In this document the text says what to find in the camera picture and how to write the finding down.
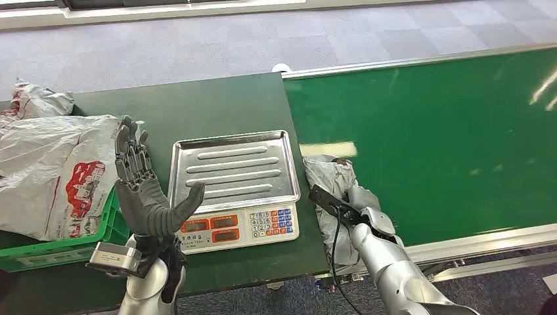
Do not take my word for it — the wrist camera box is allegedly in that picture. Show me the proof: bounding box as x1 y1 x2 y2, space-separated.
87 241 144 279
308 184 364 228

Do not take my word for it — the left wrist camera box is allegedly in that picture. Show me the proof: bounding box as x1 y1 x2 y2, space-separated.
87 241 144 279

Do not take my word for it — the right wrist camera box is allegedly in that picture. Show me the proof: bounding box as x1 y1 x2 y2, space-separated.
308 184 364 228

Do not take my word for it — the grey mailer package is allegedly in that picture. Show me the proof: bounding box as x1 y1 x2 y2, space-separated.
302 154 363 267

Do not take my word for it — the white electronic scale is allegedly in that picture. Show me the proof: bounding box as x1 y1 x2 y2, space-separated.
176 200 301 256

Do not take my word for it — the green conveyor belt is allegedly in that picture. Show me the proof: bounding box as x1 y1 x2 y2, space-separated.
282 47 557 247

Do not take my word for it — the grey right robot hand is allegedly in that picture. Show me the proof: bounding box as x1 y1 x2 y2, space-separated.
346 186 382 215

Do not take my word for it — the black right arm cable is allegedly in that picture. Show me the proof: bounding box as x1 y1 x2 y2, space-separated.
330 204 363 315

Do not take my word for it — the aluminium conveyor frame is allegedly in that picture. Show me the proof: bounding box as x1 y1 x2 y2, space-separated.
280 42 557 292

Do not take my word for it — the large white red-print mailer bag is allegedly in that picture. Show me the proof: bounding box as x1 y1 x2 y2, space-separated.
0 114 123 243

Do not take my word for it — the green plastic crate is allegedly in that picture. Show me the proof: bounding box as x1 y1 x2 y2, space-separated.
0 186 131 274

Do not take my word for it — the small white crumpled mailer bag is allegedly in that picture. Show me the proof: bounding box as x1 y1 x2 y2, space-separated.
0 78 76 123

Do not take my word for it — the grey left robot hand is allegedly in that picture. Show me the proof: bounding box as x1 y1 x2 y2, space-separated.
114 115 206 238

